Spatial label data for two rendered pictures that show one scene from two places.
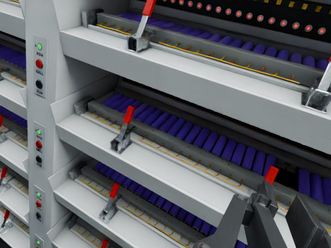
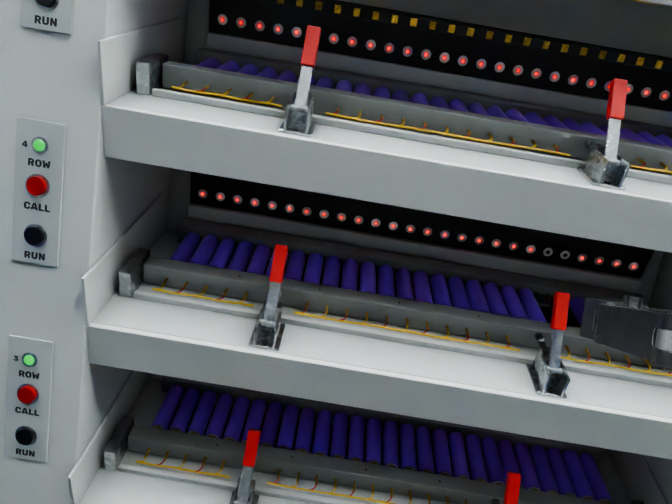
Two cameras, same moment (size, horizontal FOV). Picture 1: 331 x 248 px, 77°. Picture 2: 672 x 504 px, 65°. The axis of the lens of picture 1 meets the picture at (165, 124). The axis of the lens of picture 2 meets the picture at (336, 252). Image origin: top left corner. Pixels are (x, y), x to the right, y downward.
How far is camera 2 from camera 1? 0.22 m
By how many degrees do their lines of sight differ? 23
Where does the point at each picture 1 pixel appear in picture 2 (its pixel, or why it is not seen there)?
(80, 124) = (148, 314)
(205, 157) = (436, 313)
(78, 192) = (143, 491)
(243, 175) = (508, 326)
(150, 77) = (339, 177)
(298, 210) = not seen: hidden behind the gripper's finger
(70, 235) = not seen: outside the picture
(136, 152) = (304, 339)
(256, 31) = (460, 81)
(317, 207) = not seen: hidden behind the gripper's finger
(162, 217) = (362, 473)
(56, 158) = (83, 418)
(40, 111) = (34, 304)
